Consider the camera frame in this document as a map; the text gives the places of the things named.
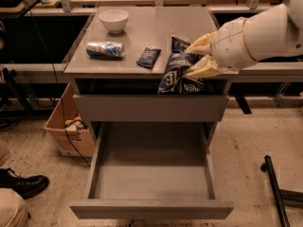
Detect black metal stand leg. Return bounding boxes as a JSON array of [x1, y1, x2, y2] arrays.
[[260, 155, 303, 227]]

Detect closed grey top drawer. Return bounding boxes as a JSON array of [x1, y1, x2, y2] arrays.
[[74, 95, 229, 122]]

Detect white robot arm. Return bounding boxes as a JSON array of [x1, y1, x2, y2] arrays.
[[185, 0, 303, 79]]

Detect black leather shoe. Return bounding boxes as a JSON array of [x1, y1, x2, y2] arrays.
[[0, 168, 49, 200]]

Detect cardboard box with clutter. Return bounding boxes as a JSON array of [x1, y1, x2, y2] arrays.
[[45, 84, 95, 157]]

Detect blue Kettle chip bag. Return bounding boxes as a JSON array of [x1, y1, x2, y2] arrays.
[[158, 35, 205, 95]]

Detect grey drawer cabinet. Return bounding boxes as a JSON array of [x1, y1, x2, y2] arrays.
[[65, 7, 231, 139]]

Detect blue silver soda can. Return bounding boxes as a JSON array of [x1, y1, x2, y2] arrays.
[[86, 42, 124, 58]]

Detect beige trouser leg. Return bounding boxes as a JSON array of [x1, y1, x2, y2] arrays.
[[0, 143, 29, 227]]

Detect open grey middle drawer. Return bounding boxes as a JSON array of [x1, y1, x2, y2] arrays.
[[70, 122, 234, 219]]

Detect black power cable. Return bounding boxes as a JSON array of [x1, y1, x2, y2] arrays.
[[13, 0, 92, 167]]

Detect small dark blue snack pouch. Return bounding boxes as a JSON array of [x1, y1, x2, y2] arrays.
[[136, 47, 161, 68]]

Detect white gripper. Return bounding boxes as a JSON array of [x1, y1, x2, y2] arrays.
[[184, 17, 257, 79]]

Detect white ceramic bowl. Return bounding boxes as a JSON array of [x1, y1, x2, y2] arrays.
[[98, 9, 129, 33]]

